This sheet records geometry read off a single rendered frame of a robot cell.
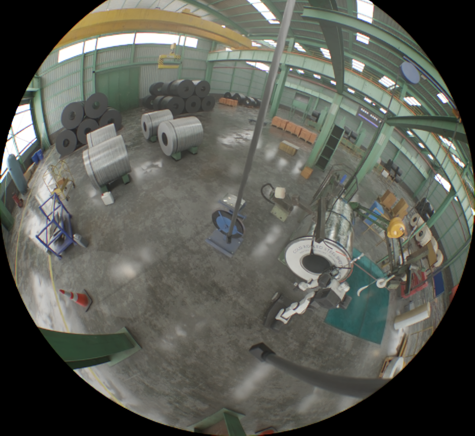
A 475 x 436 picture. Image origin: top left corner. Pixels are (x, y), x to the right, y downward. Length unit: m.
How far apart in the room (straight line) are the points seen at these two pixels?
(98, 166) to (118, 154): 0.65
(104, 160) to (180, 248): 2.97
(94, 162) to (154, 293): 3.33
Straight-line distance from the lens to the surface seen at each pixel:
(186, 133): 4.89
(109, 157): 4.20
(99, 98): 10.11
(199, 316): 2.58
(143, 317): 2.81
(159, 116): 6.94
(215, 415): 3.45
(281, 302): 2.67
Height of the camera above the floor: 2.57
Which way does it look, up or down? 43 degrees down
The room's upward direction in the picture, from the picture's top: 14 degrees clockwise
